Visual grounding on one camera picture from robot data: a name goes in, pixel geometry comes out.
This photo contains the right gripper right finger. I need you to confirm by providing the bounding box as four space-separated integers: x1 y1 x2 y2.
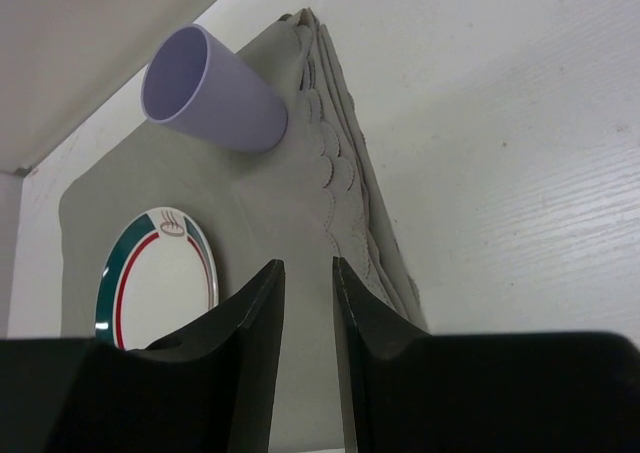
332 258 639 452

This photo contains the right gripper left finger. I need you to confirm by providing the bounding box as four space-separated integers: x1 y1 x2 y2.
1 260 285 452

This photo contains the white plate green rim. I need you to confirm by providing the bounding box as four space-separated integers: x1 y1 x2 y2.
94 206 220 350

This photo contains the grey cloth placemat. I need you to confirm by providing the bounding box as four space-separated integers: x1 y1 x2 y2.
59 9 425 452

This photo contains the lilac plastic cup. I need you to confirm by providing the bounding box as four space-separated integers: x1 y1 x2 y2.
141 24 288 153

